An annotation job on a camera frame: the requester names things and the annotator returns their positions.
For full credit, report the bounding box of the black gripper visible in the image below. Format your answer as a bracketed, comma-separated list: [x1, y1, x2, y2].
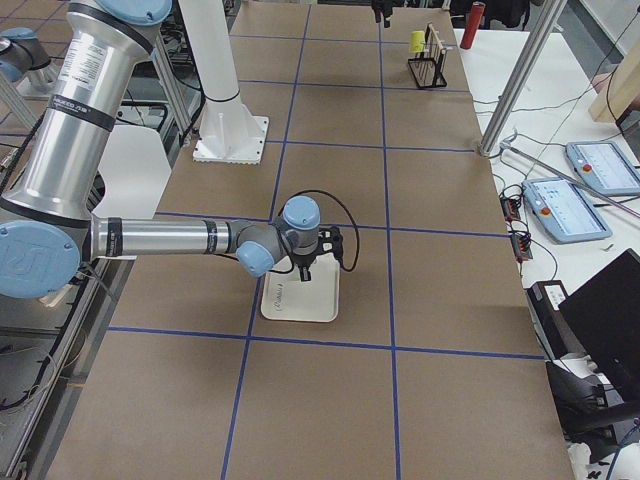
[292, 226, 344, 282]
[370, 0, 394, 26]

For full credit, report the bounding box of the black wire cup rack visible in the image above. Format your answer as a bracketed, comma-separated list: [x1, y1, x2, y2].
[407, 22, 450, 90]

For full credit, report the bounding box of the cream rabbit tray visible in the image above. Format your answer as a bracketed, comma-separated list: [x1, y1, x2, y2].
[260, 254, 340, 323]

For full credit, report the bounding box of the far blue teach pendant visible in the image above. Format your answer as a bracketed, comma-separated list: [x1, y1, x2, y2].
[565, 141, 639, 196]

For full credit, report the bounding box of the white plastic chair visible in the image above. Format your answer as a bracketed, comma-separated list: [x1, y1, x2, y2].
[93, 125, 171, 219]

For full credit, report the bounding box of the black laptop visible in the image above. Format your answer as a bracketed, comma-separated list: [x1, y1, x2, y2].
[559, 249, 639, 401]

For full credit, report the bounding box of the red cylinder bottle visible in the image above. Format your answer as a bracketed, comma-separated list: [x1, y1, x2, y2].
[460, 1, 485, 50]

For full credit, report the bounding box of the blue teach pendant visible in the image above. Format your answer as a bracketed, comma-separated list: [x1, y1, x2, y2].
[565, 141, 639, 196]
[522, 177, 612, 244]

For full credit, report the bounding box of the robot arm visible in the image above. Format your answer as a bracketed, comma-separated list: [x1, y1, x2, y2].
[1, 1, 342, 299]

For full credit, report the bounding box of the aluminium frame post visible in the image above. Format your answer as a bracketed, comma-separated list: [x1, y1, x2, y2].
[478, 0, 567, 157]

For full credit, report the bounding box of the near blue teach pendant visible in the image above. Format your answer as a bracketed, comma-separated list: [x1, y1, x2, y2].
[522, 177, 612, 244]

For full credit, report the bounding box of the yellow plastic cup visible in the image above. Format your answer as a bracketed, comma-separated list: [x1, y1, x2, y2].
[409, 30, 426, 54]

